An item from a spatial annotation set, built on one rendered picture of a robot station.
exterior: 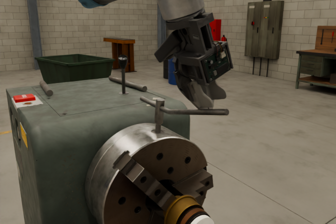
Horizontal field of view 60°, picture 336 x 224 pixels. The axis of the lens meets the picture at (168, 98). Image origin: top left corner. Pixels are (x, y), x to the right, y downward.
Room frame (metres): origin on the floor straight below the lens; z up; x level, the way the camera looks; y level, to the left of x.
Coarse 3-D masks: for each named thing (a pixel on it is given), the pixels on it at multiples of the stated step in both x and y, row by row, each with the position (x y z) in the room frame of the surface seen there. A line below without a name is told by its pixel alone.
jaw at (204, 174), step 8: (192, 176) 0.69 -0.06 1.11; (200, 176) 0.68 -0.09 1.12; (208, 176) 0.68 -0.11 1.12; (168, 184) 0.68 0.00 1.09; (176, 184) 0.66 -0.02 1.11; (184, 184) 0.66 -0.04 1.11; (192, 184) 0.65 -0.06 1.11; (200, 184) 0.65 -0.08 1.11; (208, 184) 0.68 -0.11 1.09; (176, 192) 0.64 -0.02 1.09; (184, 192) 0.63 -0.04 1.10; (192, 192) 0.62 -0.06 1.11; (200, 192) 0.65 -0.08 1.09; (200, 200) 0.61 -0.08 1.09
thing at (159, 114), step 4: (156, 100) 0.69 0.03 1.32; (160, 100) 0.69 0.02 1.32; (164, 100) 0.70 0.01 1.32; (156, 104) 0.69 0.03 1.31; (160, 104) 0.69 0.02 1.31; (156, 108) 0.69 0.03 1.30; (156, 112) 0.69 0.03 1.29; (160, 112) 0.69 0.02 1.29; (156, 116) 0.69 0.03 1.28; (160, 116) 0.69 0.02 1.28; (156, 120) 0.68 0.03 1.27; (160, 120) 0.69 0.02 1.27; (156, 124) 0.69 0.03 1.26; (160, 124) 0.69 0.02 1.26; (156, 128) 0.69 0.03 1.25; (160, 128) 0.69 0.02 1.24; (156, 132) 0.69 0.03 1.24; (160, 132) 0.69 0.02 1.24
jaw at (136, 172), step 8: (128, 152) 0.62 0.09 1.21; (120, 160) 0.62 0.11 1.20; (128, 160) 0.60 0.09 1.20; (120, 168) 0.59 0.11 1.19; (128, 168) 0.60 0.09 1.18; (136, 168) 0.59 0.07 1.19; (128, 176) 0.58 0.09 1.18; (136, 176) 0.57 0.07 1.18; (144, 176) 0.58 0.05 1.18; (152, 176) 0.59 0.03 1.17; (136, 184) 0.56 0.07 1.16; (144, 184) 0.57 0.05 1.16; (152, 184) 0.58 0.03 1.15; (160, 184) 0.57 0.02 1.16; (144, 192) 0.57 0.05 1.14; (152, 192) 0.56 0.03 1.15; (160, 192) 0.57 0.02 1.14; (168, 192) 0.57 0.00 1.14; (160, 200) 0.57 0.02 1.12; (168, 200) 0.56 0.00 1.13
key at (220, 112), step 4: (144, 100) 0.75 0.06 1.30; (148, 100) 0.74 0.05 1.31; (152, 104) 0.72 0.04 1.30; (160, 108) 0.68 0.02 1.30; (164, 108) 0.67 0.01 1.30; (168, 112) 0.65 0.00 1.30; (172, 112) 0.64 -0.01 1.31; (176, 112) 0.62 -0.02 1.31; (180, 112) 0.61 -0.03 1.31; (184, 112) 0.60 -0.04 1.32; (188, 112) 0.59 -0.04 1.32; (192, 112) 0.57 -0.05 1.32; (196, 112) 0.56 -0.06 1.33; (200, 112) 0.55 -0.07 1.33; (204, 112) 0.54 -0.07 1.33; (208, 112) 0.53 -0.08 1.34; (212, 112) 0.52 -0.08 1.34; (216, 112) 0.51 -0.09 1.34; (220, 112) 0.51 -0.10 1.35; (224, 112) 0.50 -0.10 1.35; (228, 112) 0.50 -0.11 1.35
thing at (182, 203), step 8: (176, 200) 0.57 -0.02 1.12; (184, 200) 0.57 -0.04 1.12; (192, 200) 0.57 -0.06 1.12; (168, 208) 0.56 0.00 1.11; (176, 208) 0.55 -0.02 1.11; (184, 208) 0.54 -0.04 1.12; (192, 208) 0.55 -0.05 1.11; (200, 208) 0.55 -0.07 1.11; (168, 216) 0.55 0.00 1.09; (176, 216) 0.54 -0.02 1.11; (184, 216) 0.53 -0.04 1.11; (192, 216) 0.52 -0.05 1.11
